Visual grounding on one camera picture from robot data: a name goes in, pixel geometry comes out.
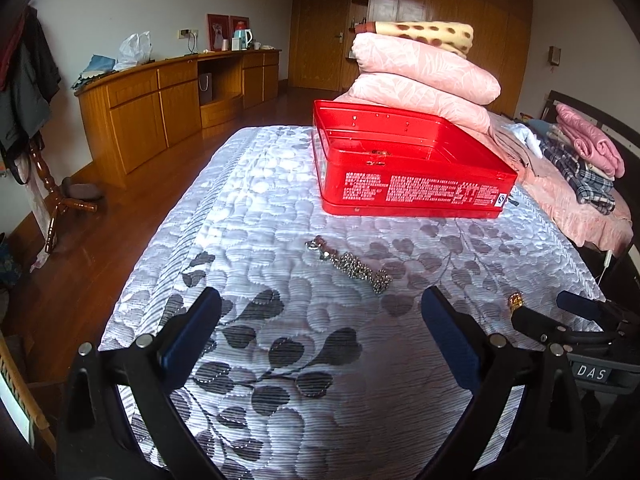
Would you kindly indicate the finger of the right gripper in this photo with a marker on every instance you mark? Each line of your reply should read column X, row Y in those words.
column 578, row 305
column 545, row 330

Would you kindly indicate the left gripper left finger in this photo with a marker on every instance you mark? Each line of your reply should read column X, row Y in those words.
column 95, row 439

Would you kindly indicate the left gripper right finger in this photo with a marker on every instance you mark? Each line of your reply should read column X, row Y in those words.
column 547, row 437

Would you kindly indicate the pink bed cover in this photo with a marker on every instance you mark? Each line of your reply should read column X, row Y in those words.
column 582, row 224

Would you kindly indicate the plaid folded clothes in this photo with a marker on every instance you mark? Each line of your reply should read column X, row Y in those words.
column 590, row 185

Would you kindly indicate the folded pink garment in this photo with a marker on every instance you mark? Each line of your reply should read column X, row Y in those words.
column 590, row 142

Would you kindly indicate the dark wooden headboard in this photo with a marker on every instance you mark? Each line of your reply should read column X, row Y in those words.
column 625, row 138

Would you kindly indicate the grey-brown folded garment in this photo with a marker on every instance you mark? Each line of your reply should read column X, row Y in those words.
column 516, row 154

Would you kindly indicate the white cloth on bed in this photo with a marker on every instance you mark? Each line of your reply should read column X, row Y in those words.
column 527, row 137

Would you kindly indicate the white quilted leaf bedspread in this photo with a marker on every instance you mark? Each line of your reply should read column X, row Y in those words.
column 321, row 366

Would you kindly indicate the red metal tin box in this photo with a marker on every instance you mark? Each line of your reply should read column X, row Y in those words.
column 385, row 162

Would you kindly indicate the wooden coat rack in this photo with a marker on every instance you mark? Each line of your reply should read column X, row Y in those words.
column 60, row 198

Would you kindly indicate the lower pink folded quilt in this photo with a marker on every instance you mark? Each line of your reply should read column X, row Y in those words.
column 401, row 92

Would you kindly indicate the yellow brown-spotted blanket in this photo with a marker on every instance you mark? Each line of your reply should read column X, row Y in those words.
column 453, row 37

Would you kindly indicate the wooden sideboard cabinet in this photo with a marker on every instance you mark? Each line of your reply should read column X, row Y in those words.
column 131, row 117

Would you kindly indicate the hanging dark clothes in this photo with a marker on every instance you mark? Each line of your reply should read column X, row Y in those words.
column 29, row 80

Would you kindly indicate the blue folded cloth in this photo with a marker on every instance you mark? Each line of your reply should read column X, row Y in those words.
column 98, row 66

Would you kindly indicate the wooden wardrobe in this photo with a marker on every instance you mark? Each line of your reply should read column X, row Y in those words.
column 322, row 31

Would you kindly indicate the white plastic bag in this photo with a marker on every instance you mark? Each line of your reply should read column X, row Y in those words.
column 134, row 51

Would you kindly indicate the teal electric kettle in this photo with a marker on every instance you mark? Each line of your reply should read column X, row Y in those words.
column 242, row 34

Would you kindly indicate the wall switch box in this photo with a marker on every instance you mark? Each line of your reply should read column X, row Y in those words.
column 554, row 56

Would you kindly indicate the wall power outlet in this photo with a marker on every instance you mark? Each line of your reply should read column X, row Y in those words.
column 187, row 33

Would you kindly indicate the red picture frame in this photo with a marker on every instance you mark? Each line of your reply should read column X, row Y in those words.
column 221, row 27

